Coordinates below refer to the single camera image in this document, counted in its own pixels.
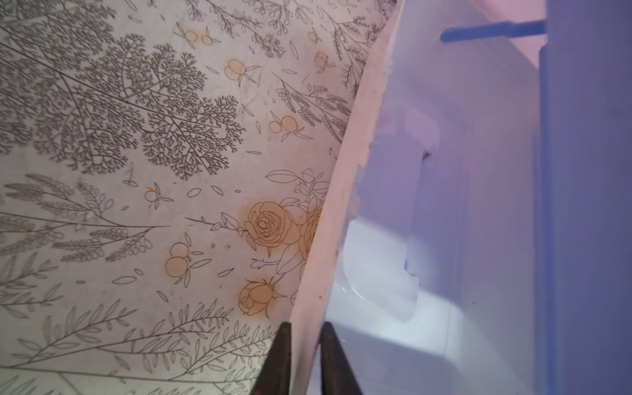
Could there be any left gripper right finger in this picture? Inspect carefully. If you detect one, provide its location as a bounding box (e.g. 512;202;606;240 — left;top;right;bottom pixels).
319;322;363;395

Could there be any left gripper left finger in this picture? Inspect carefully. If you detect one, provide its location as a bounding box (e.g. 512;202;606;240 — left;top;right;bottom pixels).
250;322;292;395

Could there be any white pink blue tool box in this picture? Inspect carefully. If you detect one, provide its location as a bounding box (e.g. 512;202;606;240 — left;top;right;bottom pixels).
291;1;631;394

